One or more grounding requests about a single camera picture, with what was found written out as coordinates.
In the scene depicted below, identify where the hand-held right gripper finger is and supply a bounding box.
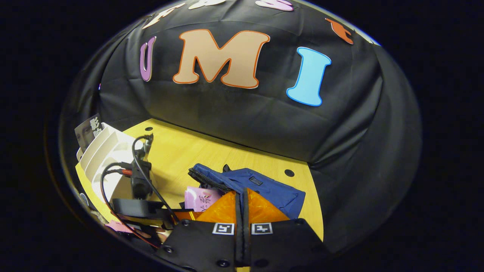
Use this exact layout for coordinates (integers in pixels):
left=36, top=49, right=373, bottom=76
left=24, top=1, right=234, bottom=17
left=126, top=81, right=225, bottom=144
left=242, top=188, right=329, bottom=270
left=155, top=190, right=242, bottom=270

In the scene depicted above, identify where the pink cover book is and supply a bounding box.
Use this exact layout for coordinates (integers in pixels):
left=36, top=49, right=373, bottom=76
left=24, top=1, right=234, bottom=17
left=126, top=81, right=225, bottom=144
left=184, top=185, right=224, bottom=213

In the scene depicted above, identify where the blue schoolbag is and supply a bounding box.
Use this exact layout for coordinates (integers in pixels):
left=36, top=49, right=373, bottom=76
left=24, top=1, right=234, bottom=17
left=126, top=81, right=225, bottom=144
left=188, top=163, right=306, bottom=220

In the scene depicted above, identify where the white plastic bookshelf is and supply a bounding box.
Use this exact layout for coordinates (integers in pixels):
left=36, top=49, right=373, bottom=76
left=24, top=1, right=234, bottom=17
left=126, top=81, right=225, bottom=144
left=76, top=122, right=152, bottom=204

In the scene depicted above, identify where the dark cover book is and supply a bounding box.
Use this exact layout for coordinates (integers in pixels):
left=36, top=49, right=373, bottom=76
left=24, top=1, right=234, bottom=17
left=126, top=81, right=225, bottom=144
left=74, top=113, right=103, bottom=151

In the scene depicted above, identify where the blurry mixed clutter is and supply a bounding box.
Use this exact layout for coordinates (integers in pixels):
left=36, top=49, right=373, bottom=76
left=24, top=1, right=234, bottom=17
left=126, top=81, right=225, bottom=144
left=78, top=192, right=111, bottom=224

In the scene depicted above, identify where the black backdrop cloth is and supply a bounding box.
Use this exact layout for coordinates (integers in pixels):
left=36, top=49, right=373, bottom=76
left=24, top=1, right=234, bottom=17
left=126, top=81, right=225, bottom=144
left=60, top=0, right=422, bottom=253

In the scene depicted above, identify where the black cable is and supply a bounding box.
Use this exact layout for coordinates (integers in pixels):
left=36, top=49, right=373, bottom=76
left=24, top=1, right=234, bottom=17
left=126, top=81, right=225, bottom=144
left=132, top=134, right=180, bottom=224

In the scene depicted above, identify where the red cable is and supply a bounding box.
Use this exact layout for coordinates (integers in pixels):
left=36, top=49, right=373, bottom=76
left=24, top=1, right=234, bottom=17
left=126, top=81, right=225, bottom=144
left=100, top=162, right=161, bottom=250

